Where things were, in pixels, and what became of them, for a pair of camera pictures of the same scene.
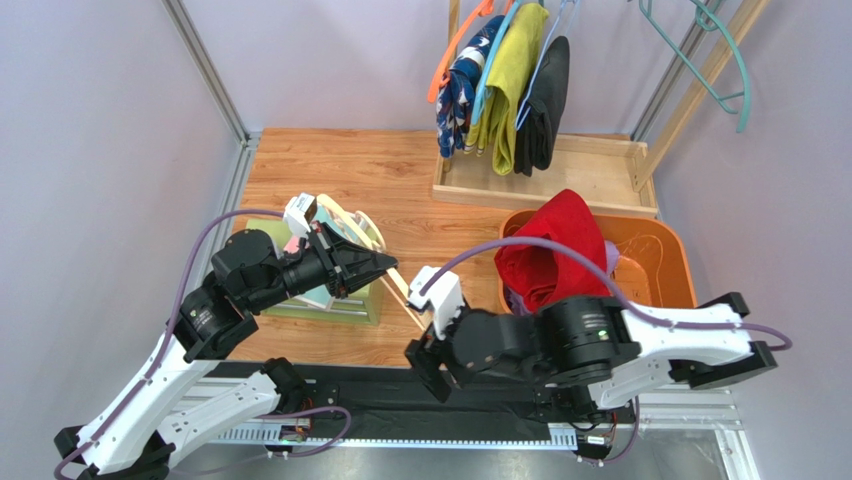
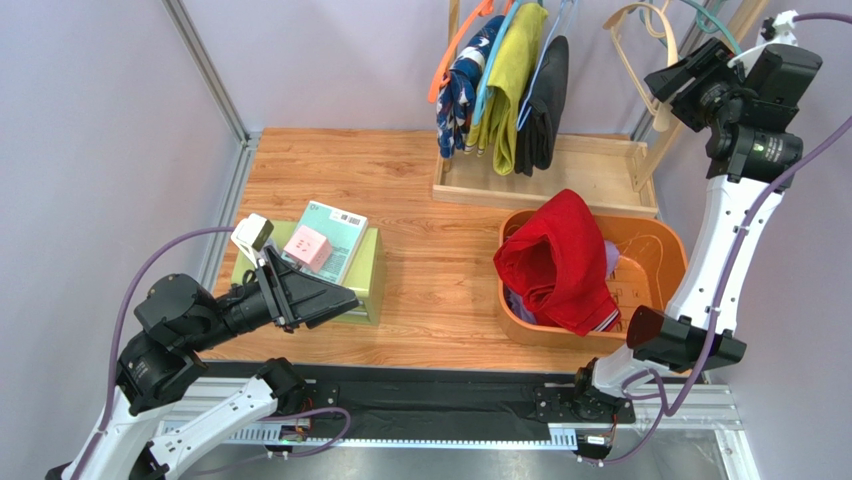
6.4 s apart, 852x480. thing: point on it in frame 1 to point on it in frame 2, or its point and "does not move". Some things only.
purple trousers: x=516 y=307 does not move
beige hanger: x=356 y=222 to x=661 y=116
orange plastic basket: x=653 y=259 does not move
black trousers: x=539 y=129 does not move
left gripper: x=347 y=264 to x=307 y=297
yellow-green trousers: x=494 y=124 does not move
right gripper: x=433 y=359 to x=683 y=81
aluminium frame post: x=247 y=140 does not move
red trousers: x=540 y=271 does not move
